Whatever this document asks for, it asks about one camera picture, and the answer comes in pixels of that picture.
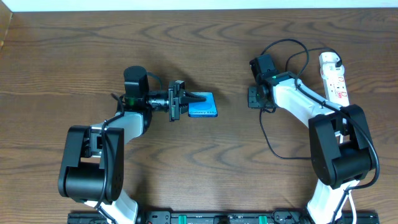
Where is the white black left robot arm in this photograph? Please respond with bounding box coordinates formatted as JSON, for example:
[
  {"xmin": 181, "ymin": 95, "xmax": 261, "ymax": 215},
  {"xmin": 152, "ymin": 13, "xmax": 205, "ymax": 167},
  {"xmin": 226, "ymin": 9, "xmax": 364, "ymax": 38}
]
[{"xmin": 58, "ymin": 66, "xmax": 206, "ymax": 223}]

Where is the black USB charging cable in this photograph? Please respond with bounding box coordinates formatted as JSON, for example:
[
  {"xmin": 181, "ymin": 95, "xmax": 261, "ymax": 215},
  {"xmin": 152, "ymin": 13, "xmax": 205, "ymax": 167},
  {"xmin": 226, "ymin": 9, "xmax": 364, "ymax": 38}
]
[{"xmin": 258, "ymin": 46, "xmax": 343, "ymax": 161}]

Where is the white power strip cord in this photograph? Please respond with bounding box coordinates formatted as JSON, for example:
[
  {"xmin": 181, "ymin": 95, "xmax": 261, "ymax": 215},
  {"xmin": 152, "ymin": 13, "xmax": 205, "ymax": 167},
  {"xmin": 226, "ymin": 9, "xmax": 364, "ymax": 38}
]
[{"xmin": 347, "ymin": 189, "xmax": 358, "ymax": 224}]

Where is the white USB charger adapter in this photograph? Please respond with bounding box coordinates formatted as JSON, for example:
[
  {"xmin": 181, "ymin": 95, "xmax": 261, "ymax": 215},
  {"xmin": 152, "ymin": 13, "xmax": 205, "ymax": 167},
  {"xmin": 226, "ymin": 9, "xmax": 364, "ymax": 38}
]
[{"xmin": 319, "ymin": 52, "xmax": 345, "ymax": 80}]

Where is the white power strip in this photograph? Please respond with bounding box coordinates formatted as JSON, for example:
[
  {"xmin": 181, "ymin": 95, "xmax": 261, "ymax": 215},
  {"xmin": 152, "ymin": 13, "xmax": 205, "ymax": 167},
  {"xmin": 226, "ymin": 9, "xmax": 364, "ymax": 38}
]
[{"xmin": 318, "ymin": 51, "xmax": 351, "ymax": 108}]

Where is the blue smartphone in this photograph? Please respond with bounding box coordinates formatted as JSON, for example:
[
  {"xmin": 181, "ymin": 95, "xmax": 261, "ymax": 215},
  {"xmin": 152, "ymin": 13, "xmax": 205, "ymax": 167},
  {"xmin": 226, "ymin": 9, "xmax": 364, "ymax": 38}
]
[{"xmin": 188, "ymin": 92, "xmax": 218, "ymax": 118}]

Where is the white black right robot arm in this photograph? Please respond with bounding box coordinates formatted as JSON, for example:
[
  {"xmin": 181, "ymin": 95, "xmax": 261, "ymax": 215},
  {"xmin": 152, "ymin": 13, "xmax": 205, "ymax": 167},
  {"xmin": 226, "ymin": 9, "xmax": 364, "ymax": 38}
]
[{"xmin": 248, "ymin": 50, "xmax": 380, "ymax": 223}]

